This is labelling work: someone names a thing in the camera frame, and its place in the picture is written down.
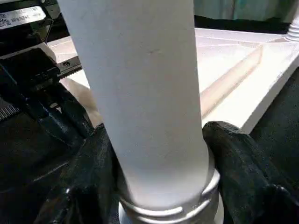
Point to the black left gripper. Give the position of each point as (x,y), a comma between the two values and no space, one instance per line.
(28,65)

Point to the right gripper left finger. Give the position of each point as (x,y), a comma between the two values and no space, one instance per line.
(81,186)

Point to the white plastic table leg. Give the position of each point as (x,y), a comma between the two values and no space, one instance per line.
(145,93)
(294,30)

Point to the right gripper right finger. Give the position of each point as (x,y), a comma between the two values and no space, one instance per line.
(252,182)

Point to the white plastic table top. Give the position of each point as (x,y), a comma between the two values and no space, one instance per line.
(243,65)

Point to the black work mat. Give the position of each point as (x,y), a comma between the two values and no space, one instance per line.
(280,135)

